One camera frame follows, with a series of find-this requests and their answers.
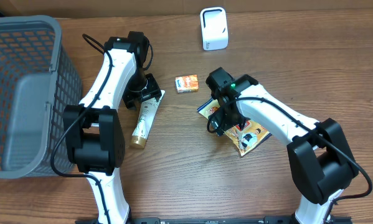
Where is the white barcode scanner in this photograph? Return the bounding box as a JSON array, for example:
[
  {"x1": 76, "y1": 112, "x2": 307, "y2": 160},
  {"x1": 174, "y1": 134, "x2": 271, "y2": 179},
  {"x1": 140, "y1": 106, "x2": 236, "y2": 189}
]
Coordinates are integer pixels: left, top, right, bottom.
[{"x1": 200, "y1": 7, "x2": 229, "y2": 51}]

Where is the dark grey plastic basket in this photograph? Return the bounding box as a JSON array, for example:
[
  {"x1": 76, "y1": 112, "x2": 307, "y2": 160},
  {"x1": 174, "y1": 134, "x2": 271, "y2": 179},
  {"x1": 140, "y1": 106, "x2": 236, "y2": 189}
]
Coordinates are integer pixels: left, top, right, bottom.
[{"x1": 0, "y1": 16, "x2": 82, "y2": 179}]

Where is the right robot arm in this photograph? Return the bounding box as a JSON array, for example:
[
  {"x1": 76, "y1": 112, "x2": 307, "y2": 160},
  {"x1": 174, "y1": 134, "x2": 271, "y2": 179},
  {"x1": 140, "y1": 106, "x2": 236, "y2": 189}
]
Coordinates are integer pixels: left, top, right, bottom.
[{"x1": 205, "y1": 68, "x2": 360, "y2": 223}]

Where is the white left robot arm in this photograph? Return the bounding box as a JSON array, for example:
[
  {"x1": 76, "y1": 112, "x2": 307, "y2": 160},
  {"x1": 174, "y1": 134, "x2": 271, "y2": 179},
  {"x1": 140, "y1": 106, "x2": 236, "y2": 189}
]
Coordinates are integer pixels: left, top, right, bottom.
[{"x1": 59, "y1": 31, "x2": 164, "y2": 223}]

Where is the small orange tissue pack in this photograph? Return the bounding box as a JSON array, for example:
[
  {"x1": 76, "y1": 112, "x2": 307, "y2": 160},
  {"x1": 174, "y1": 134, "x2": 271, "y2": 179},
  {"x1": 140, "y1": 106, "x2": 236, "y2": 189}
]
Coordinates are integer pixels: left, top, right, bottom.
[{"x1": 175, "y1": 75, "x2": 199, "y2": 93}]

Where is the white Pantene tube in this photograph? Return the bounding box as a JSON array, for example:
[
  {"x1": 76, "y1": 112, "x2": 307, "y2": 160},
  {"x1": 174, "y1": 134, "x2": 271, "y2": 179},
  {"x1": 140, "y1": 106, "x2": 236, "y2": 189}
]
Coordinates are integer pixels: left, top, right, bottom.
[{"x1": 130, "y1": 90, "x2": 165, "y2": 149}]

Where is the yellow wet wipes pack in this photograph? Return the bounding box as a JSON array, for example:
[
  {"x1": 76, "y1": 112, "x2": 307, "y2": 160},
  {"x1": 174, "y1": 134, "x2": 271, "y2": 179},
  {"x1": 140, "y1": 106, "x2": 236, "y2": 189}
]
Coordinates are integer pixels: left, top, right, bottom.
[{"x1": 197, "y1": 98, "x2": 271, "y2": 157}]

